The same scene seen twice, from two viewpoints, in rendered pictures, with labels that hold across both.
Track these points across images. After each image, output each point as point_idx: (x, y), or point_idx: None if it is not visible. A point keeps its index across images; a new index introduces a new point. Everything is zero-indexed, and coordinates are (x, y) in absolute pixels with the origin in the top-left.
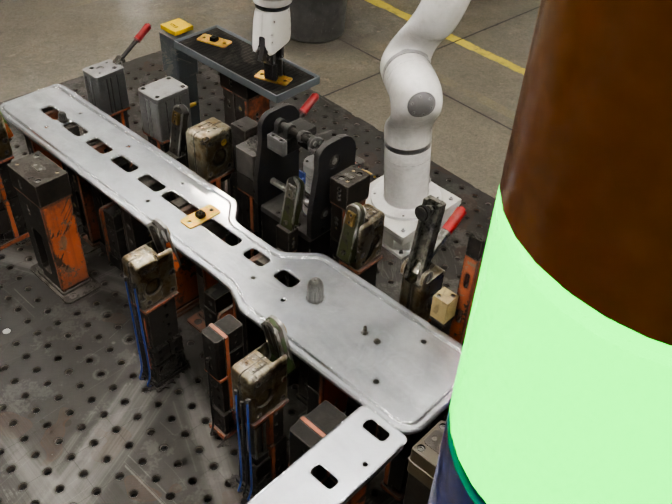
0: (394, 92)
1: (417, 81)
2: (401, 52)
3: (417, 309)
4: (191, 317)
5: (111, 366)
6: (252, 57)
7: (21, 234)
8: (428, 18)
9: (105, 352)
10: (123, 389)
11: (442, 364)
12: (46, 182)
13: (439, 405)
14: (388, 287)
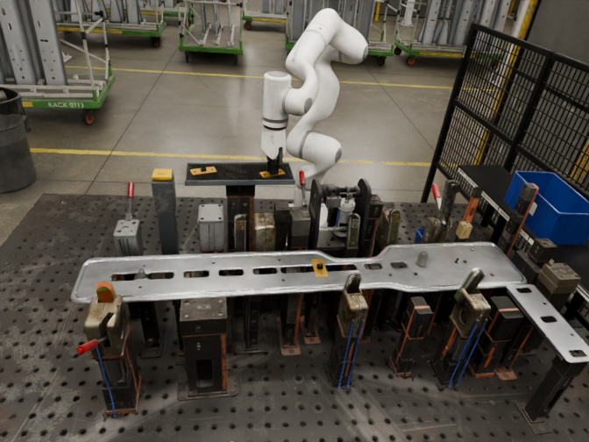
0: (324, 154)
1: (335, 143)
2: (306, 133)
3: (443, 242)
4: (305, 341)
5: (315, 399)
6: (240, 169)
7: (138, 387)
8: (326, 108)
9: (301, 395)
10: (339, 402)
11: (489, 253)
12: (226, 310)
13: (514, 266)
14: None
